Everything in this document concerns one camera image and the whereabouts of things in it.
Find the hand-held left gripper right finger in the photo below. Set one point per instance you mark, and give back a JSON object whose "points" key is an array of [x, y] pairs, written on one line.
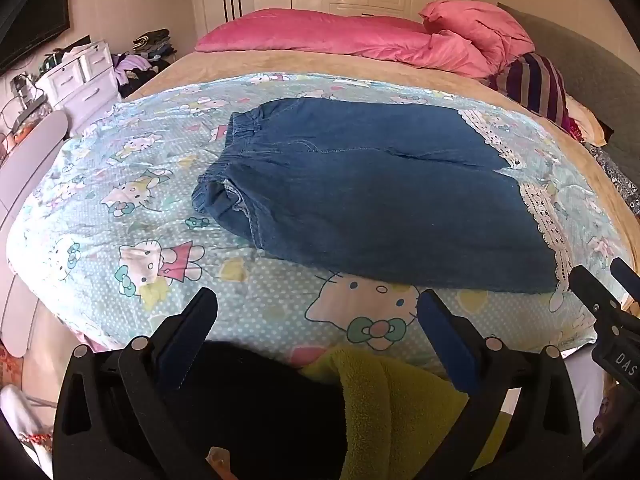
{"points": [[446, 336]]}

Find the white drawer cabinet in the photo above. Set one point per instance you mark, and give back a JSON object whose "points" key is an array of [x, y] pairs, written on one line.
{"points": [[70, 77]]}

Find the pile of dark clothes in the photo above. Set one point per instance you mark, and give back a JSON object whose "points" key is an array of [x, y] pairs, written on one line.
{"points": [[152, 42]]}

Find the cartoon cat printed bed sheet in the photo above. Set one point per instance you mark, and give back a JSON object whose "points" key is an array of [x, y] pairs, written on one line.
{"points": [[125, 160]]}

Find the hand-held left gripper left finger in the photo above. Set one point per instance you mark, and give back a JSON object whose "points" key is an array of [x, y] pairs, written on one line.
{"points": [[187, 340]]}

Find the yellow-green fleece cloth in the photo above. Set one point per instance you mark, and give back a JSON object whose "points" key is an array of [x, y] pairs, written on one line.
{"points": [[390, 410]]}

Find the magenta cloth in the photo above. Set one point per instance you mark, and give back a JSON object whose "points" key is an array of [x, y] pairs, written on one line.
{"points": [[571, 127]]}

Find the black cloth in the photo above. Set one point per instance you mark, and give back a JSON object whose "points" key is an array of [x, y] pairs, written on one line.
{"points": [[260, 410]]}

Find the black television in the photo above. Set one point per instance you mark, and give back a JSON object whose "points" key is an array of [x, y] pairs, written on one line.
{"points": [[35, 25]]}

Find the pink duvet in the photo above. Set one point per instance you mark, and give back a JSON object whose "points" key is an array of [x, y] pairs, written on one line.
{"points": [[325, 35]]}

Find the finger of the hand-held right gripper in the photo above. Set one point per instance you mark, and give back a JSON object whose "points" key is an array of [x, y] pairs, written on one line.
{"points": [[627, 277], [592, 292]]}

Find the blue patterned cloth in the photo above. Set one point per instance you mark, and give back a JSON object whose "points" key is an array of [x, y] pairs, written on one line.
{"points": [[617, 175]]}

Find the blue denim pants lace trim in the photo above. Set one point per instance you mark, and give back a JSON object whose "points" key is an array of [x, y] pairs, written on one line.
{"points": [[375, 200]]}

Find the cream pillow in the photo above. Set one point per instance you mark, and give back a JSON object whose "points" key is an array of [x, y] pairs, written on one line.
{"points": [[585, 117]]}

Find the white bed footboard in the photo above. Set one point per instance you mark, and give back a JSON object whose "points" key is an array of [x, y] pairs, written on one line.
{"points": [[35, 150]]}

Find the grey upholstered headboard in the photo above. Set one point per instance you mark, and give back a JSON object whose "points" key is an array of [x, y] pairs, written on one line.
{"points": [[590, 60]]}

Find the cluttered desk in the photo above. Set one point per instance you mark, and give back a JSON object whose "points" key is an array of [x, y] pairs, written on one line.
{"points": [[22, 105]]}

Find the lilac cloth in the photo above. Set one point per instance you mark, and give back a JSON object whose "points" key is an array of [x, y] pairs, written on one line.
{"points": [[131, 65]]}

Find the white cloth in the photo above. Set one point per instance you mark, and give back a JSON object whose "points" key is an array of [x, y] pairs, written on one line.
{"points": [[22, 430]]}

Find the purple striped pillow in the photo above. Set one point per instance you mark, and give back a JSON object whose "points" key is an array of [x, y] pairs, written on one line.
{"points": [[535, 80]]}

